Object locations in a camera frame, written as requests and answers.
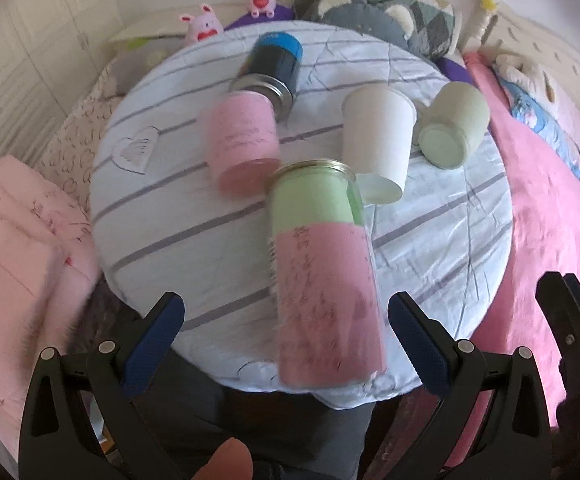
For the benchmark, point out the black can blue cap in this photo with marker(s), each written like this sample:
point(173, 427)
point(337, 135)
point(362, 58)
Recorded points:
point(272, 69)

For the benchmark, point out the white bedside box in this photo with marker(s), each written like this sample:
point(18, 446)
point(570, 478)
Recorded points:
point(166, 23)

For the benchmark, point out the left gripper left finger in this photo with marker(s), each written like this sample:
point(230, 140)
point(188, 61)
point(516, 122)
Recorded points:
point(57, 440)

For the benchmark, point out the blue cartoon pillow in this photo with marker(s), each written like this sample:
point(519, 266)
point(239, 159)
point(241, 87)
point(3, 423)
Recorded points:
point(527, 111)

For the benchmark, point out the light pink folded quilt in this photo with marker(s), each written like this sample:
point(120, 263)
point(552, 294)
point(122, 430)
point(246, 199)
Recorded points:
point(48, 271)

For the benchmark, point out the pink fleece blanket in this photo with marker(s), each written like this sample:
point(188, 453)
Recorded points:
point(545, 237)

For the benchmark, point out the small pink cup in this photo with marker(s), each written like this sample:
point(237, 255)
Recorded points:
point(242, 145)

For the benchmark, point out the pink bunny plush front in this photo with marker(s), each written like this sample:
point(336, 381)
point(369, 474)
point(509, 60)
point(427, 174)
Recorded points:
point(201, 26)

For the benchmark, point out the clear jar green pink paper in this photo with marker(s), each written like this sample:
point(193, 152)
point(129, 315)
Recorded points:
point(330, 331)

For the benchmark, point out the cream wardrobe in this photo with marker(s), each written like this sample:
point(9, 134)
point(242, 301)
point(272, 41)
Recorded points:
point(51, 52)

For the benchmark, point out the heart pattern sheet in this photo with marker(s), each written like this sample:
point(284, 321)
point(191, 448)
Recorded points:
point(67, 160)

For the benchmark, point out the grey cat plush pillow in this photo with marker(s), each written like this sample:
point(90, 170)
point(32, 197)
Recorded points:
point(391, 22)

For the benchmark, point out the white plush toy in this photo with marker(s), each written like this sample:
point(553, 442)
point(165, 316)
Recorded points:
point(544, 89)

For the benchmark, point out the white paper cup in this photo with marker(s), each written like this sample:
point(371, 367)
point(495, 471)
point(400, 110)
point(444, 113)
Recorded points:
point(378, 124)

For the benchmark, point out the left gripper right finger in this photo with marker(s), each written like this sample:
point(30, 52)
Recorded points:
point(513, 441)

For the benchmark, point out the pale green ceramic cup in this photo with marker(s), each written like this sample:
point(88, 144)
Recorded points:
point(452, 127)

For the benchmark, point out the diamond pattern quilted cushion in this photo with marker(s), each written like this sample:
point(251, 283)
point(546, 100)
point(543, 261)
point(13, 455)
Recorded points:
point(385, 5)

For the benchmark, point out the cream wooden headboard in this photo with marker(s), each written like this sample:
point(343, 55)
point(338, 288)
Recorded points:
point(493, 29)

